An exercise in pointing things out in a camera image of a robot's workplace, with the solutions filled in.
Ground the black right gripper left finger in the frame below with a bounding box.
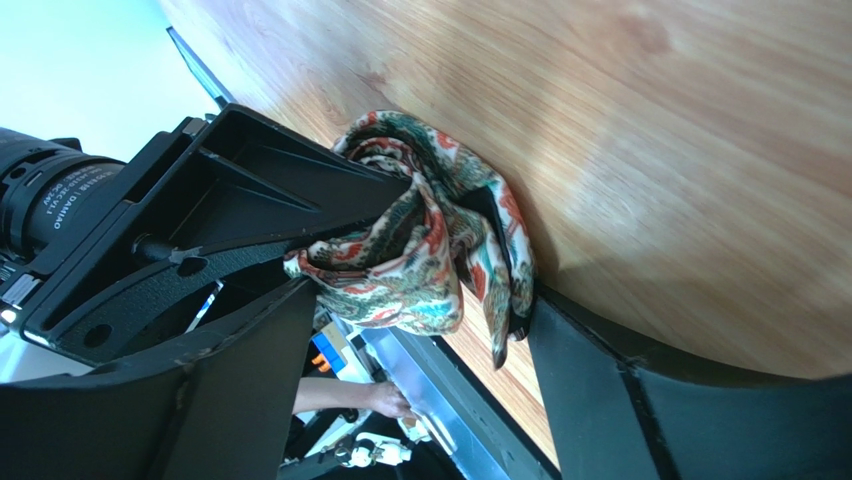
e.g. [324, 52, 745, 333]
[1, 280, 316, 479]

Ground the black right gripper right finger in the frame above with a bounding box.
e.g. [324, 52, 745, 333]
[528, 286, 851, 479]

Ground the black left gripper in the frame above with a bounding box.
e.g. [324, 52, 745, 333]
[13, 104, 409, 365]

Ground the patterned paisley necktie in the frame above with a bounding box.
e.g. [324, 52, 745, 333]
[283, 110, 536, 369]

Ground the bystander's bare forearm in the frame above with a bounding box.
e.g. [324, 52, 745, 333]
[292, 377, 371, 415]

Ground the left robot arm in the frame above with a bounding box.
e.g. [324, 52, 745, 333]
[1, 104, 408, 366]

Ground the bystander's bare hand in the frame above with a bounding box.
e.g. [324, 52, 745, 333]
[365, 382, 414, 419]

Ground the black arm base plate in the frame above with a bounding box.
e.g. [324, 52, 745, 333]
[416, 338, 561, 479]

